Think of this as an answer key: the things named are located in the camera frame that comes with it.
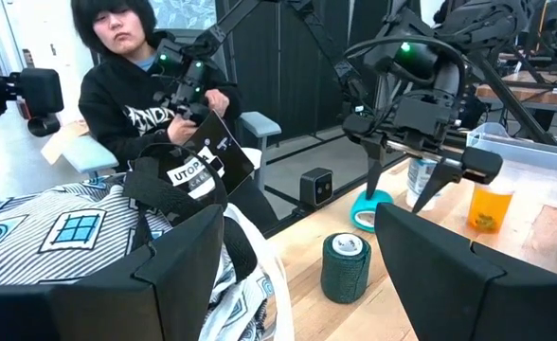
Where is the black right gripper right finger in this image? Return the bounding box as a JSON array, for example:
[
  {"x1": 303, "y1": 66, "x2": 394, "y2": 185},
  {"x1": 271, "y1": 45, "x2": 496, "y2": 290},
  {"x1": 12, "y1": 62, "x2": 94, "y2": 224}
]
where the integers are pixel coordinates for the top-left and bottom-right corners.
[{"x1": 375, "y1": 202, "x2": 557, "y2": 341}]

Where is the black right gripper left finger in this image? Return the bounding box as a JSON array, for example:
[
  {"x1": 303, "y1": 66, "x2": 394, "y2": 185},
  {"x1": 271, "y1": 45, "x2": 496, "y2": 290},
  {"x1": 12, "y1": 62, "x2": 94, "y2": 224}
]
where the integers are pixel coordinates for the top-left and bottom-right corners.
[{"x1": 0, "y1": 203, "x2": 225, "y2": 341}]

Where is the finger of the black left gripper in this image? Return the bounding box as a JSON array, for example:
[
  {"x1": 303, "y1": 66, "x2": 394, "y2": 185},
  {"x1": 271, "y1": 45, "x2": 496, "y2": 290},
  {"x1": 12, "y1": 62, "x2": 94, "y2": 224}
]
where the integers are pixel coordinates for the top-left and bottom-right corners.
[
  {"x1": 364, "y1": 141, "x2": 385, "y2": 200},
  {"x1": 410, "y1": 160, "x2": 464, "y2": 214}
]

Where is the teal plastic container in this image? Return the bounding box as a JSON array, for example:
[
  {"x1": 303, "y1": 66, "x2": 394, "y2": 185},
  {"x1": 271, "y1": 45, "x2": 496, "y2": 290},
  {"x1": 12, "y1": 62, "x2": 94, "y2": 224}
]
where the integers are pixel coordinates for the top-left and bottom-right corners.
[{"x1": 350, "y1": 188, "x2": 396, "y2": 234}]

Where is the orange pill bottle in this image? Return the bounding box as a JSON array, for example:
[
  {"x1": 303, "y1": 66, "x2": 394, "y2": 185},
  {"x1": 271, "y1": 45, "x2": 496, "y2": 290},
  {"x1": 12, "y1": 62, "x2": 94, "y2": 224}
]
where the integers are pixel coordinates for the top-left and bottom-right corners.
[{"x1": 466, "y1": 181, "x2": 516, "y2": 235}]

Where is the grey striped patterned gown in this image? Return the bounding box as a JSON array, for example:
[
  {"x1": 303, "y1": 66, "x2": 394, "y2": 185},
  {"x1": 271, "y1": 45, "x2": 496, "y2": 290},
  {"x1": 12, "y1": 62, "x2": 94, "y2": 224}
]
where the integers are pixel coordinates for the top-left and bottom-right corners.
[{"x1": 0, "y1": 172, "x2": 295, "y2": 341}]

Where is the dark green cylindrical can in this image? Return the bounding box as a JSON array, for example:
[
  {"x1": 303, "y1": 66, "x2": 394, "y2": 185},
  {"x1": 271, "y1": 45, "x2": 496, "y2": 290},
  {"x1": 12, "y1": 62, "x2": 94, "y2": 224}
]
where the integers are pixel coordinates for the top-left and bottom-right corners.
[{"x1": 319, "y1": 231, "x2": 373, "y2": 305}]

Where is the clear plastic container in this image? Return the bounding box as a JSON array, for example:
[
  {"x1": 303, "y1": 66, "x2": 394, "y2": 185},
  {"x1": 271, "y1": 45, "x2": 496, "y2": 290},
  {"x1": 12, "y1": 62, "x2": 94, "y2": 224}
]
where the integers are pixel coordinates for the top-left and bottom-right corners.
[{"x1": 465, "y1": 121, "x2": 557, "y2": 174}]

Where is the background wooden table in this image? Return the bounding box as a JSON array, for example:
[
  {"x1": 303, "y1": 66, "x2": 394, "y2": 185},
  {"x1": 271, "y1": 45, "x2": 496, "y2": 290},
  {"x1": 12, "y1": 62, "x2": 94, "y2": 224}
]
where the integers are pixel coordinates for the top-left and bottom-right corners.
[{"x1": 475, "y1": 69, "x2": 557, "y2": 115}]

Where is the light blue armchair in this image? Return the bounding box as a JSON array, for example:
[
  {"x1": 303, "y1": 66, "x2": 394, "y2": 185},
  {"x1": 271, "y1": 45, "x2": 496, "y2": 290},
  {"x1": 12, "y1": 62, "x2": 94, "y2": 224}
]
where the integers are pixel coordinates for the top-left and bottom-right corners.
[{"x1": 63, "y1": 111, "x2": 282, "y2": 191}]

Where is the person's hand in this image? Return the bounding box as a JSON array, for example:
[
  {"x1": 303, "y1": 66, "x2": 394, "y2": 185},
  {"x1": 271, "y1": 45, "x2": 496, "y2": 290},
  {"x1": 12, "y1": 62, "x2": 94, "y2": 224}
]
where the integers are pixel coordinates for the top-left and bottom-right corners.
[
  {"x1": 205, "y1": 88, "x2": 231, "y2": 118},
  {"x1": 167, "y1": 113, "x2": 200, "y2": 146}
]

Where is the beige cardboard piece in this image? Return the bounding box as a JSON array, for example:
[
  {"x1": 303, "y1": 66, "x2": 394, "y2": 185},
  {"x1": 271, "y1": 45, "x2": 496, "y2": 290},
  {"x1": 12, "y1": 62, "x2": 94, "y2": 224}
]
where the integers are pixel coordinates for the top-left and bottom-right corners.
[{"x1": 40, "y1": 120, "x2": 91, "y2": 167}]

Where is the person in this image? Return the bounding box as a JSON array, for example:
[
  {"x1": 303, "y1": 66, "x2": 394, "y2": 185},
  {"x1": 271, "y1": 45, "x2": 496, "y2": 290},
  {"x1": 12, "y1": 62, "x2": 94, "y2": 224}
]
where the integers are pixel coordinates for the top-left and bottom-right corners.
[{"x1": 69, "y1": 0, "x2": 279, "y2": 233}]

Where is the black table-level camera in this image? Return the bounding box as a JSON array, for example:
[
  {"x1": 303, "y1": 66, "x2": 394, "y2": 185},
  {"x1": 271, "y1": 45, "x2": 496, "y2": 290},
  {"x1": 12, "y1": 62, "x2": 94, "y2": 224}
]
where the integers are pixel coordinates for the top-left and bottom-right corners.
[{"x1": 299, "y1": 167, "x2": 335, "y2": 208}]

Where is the black camera on pole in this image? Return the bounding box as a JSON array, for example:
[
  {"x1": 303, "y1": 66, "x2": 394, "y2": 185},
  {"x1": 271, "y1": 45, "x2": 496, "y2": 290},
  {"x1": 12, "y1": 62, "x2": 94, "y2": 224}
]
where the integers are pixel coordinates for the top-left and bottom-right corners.
[{"x1": 0, "y1": 39, "x2": 65, "y2": 203}]

